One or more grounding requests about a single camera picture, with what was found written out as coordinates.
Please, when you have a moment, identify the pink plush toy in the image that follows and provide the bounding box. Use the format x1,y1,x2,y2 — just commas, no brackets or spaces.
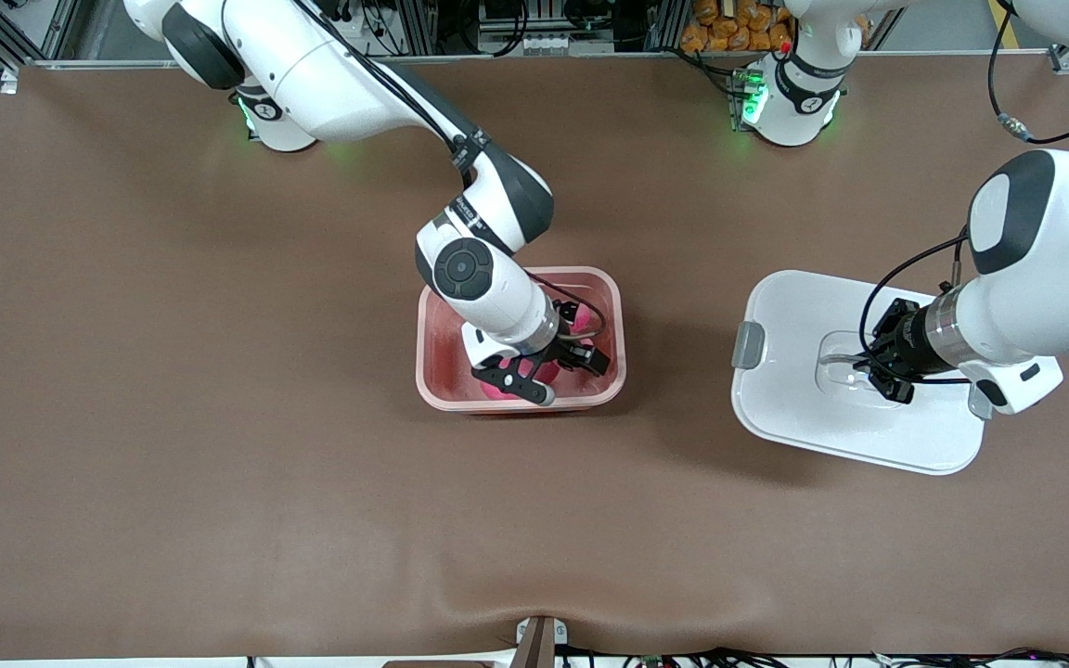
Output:
474,302,596,402

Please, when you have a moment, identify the pink translucent plastic box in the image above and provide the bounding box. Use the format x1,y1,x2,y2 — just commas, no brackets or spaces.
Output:
415,266,627,414

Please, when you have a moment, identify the white power strip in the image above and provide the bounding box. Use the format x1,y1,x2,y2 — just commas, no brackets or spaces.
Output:
335,0,396,58
479,28,612,57

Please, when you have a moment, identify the bag of orange snacks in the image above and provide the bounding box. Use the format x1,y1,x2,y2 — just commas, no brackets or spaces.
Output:
678,0,795,54

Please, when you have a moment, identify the left arm black wrist cable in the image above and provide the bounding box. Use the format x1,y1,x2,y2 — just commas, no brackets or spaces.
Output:
857,232,973,383

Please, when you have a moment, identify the black cable with metal connector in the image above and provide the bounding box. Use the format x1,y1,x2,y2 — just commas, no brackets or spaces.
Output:
987,0,1069,148

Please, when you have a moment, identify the metal table edge bracket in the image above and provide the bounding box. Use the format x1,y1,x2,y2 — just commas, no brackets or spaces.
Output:
511,615,570,668

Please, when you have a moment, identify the silver table edge rail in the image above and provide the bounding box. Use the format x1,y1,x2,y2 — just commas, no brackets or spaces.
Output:
1,48,1069,73

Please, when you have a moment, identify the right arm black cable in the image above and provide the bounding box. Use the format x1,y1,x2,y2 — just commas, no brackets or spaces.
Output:
293,0,606,344

